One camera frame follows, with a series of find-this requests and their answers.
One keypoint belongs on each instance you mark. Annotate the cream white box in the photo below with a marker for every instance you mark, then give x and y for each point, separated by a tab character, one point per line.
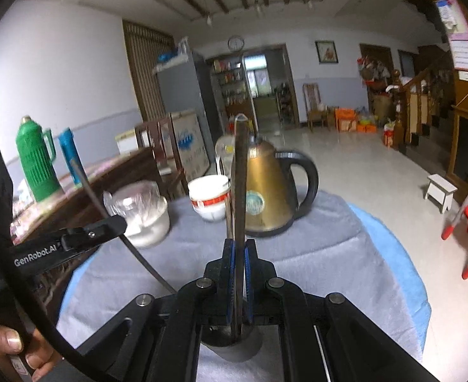
126	141

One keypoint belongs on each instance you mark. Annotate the white ceramic pot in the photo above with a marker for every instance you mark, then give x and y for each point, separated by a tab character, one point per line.
154	227

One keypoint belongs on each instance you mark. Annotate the person's left hand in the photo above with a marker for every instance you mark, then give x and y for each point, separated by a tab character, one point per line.
3	340

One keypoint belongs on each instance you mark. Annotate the dark carved wooden table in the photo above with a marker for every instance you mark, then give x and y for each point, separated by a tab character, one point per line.
50	211

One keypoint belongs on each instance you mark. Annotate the grey refrigerator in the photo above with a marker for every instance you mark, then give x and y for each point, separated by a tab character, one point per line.
178	87

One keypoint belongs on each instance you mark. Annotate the shelf with bottles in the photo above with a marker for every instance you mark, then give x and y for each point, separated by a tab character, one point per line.
230	87

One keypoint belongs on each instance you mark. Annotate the small white stool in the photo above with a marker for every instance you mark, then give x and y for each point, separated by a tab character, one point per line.
441	185

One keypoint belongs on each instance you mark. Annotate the wooden staircase railing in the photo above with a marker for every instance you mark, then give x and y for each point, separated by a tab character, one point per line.
413	103

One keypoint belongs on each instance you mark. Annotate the grey metal chopstick holder cup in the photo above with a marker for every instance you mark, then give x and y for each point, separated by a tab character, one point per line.
238	352

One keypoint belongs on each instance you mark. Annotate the brown striped curtain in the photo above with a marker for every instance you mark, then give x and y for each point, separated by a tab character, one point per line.
146	67

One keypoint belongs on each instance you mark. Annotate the pink wall calendar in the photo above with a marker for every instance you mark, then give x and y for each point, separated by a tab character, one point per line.
461	36

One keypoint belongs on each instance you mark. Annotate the clear plastic bag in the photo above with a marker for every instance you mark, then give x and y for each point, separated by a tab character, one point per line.
138	199

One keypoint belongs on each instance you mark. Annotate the white bowl with red mark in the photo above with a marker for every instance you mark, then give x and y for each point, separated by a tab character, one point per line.
212	214

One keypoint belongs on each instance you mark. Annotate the white wall switch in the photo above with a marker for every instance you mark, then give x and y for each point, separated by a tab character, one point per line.
465	76

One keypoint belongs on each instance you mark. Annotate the framed wall picture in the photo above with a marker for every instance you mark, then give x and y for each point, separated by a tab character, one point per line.
326	51

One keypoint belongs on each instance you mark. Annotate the grey tablecloth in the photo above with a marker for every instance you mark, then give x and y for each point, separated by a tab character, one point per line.
317	254

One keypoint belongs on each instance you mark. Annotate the blue thermos flask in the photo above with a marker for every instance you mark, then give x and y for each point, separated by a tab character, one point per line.
69	151

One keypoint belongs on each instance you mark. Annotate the pink patterned table cover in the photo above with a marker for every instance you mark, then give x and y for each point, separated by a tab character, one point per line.
102	167

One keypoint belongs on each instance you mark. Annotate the green thermos flask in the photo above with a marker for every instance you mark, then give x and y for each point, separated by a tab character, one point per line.
36	159

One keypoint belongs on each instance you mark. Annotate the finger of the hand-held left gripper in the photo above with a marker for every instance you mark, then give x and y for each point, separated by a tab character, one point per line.
98	232

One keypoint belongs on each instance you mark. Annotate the golden electric kettle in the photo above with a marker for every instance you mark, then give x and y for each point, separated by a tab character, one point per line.
269	191

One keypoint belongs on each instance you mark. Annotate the brown wooden chair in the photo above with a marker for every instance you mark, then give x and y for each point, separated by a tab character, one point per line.
154	127

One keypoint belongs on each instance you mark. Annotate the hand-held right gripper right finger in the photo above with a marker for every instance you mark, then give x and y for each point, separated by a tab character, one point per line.
251	286

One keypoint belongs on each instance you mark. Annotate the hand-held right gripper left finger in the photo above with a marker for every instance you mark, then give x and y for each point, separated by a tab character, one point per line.
228	286

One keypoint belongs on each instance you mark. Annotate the brown wooden cabinet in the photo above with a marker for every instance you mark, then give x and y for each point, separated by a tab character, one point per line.
463	147

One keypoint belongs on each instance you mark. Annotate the plain white bowl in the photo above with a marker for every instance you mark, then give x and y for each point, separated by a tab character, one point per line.
208	189

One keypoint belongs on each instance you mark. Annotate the red banded white bowl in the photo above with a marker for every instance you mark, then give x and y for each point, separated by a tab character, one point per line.
208	205

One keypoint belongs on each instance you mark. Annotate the round wall clock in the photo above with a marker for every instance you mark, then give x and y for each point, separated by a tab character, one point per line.
236	43

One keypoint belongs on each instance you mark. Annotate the white electric fan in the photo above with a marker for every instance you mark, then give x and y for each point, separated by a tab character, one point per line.
224	149

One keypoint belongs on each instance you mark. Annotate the tall wooden chair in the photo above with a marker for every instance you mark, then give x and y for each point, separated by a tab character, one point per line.
311	95

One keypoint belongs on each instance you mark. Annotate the orange box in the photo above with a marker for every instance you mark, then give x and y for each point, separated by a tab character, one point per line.
345	119

